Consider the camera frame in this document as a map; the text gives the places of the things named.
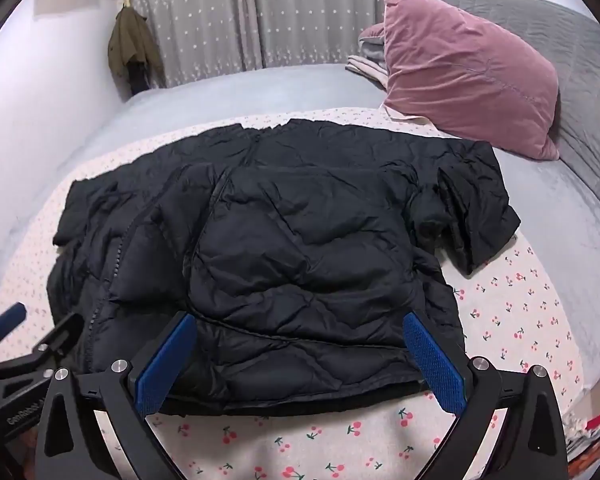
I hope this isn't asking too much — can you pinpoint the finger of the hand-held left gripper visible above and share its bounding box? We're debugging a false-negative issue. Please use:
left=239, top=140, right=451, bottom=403
left=32, top=312, right=84, bottom=367
left=0, top=302, right=28, bottom=361

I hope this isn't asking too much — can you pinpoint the black puffer jacket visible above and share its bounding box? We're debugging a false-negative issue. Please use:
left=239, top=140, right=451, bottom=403
left=46, top=119, right=522, bottom=418

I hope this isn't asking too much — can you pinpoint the white cherry print sheet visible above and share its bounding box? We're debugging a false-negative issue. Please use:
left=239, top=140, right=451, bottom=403
left=0, top=107, right=588, bottom=480

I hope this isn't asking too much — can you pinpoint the olive green hanging jacket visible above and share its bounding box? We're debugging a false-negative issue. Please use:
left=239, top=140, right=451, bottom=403
left=107, top=4, right=166, bottom=96

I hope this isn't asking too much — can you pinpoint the grey star print curtain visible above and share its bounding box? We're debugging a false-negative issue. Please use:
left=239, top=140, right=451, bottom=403
left=124, top=0, right=396, bottom=88

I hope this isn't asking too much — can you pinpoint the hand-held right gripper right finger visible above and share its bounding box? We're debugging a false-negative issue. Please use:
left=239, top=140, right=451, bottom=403
left=402, top=311, right=567, bottom=480

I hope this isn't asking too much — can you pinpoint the grey plush bed cover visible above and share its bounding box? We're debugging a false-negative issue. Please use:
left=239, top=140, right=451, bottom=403
left=0, top=62, right=600, bottom=391

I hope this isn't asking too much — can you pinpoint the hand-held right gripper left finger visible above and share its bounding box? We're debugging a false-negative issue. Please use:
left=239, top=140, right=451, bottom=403
left=37, top=310, right=199, bottom=480

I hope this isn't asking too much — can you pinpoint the folded pale cloth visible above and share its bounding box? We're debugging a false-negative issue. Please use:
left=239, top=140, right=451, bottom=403
left=346, top=25, right=393, bottom=88

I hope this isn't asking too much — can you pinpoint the pink velvet pillow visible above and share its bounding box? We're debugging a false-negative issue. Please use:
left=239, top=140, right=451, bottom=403
left=381, top=0, right=562, bottom=161

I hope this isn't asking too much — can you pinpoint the torn brown printed package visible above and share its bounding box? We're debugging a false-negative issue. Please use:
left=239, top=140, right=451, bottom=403
left=569, top=452, right=598, bottom=480

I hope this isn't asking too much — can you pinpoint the grey quilted blanket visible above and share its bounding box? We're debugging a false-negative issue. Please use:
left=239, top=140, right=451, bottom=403
left=437, top=0, right=600, bottom=201

